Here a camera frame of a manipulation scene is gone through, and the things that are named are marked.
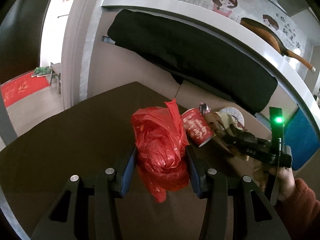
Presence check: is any black hanging cloth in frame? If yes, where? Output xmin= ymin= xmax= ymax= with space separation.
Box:
xmin=107 ymin=9 xmax=278 ymax=114

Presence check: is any red plastic bag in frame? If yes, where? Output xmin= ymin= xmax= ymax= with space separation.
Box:
xmin=131 ymin=99 xmax=189 ymax=203

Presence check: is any small wooden stool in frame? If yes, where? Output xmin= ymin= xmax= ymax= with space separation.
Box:
xmin=50 ymin=62 xmax=62 ymax=94

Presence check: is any red sleeve right forearm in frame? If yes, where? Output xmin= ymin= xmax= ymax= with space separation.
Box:
xmin=275 ymin=178 xmax=319 ymax=238

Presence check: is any black refrigerator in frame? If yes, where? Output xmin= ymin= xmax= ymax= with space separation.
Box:
xmin=1 ymin=0 xmax=50 ymax=83

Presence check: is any person's right hand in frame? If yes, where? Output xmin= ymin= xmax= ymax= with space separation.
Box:
xmin=256 ymin=167 xmax=296 ymax=202

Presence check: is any cream noodle packet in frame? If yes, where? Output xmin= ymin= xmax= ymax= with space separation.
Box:
xmin=203 ymin=112 xmax=257 ymax=160

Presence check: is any cartoon couple wall sticker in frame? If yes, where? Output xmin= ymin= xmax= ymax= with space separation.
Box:
xmin=178 ymin=0 xmax=308 ymax=53

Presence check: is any silver round cake board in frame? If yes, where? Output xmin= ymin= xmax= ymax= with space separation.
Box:
xmin=219 ymin=107 xmax=245 ymax=126

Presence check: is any blue hanging towel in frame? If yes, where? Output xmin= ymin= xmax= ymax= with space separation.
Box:
xmin=284 ymin=108 xmax=319 ymax=170

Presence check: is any red paper cup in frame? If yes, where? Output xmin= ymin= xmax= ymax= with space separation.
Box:
xmin=181 ymin=108 xmax=214 ymax=147

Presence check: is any yellow pink snack wrapper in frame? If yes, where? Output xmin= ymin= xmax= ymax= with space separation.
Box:
xmin=199 ymin=102 xmax=211 ymax=115

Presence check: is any brown wok with handle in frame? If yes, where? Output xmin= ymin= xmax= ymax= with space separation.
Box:
xmin=240 ymin=17 xmax=316 ymax=73

